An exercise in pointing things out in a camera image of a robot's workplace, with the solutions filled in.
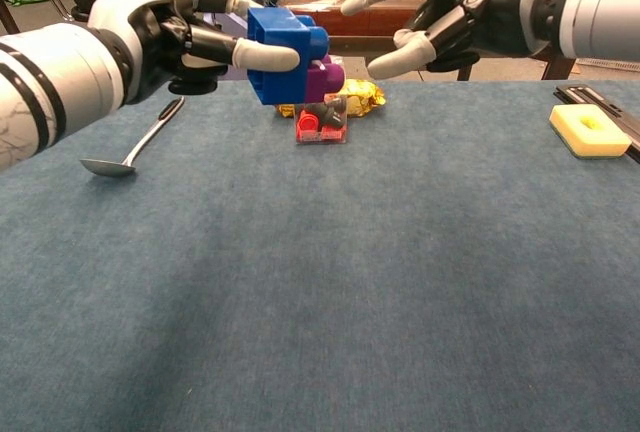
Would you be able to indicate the gold foil snack package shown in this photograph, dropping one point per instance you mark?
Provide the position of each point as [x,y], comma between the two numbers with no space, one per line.
[367,97]

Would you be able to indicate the purple building block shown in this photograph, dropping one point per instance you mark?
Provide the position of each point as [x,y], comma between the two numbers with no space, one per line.
[322,82]

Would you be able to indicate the white plastic basket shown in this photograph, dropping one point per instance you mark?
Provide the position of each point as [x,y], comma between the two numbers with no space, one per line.
[610,66]

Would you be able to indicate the clear box red black toy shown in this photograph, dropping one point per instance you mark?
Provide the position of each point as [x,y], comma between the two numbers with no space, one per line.
[320,129]

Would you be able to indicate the dark wooden table leg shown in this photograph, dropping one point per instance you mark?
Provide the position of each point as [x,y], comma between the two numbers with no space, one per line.
[7,17]

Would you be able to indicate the yellow sponge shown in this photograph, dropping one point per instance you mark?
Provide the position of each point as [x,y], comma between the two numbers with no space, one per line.
[565,124]

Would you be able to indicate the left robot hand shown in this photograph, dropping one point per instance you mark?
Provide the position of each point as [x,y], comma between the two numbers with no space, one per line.
[150,7]

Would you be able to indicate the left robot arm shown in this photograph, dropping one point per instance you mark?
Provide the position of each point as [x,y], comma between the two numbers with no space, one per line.
[50,87]

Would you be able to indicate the blue building block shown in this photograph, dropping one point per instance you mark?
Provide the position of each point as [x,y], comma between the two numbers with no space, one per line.
[275,27]

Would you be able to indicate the blue felt table cover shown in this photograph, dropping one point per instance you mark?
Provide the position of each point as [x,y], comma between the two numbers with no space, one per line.
[320,342]

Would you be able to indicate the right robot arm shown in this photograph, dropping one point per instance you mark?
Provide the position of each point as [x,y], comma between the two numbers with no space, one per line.
[600,7]

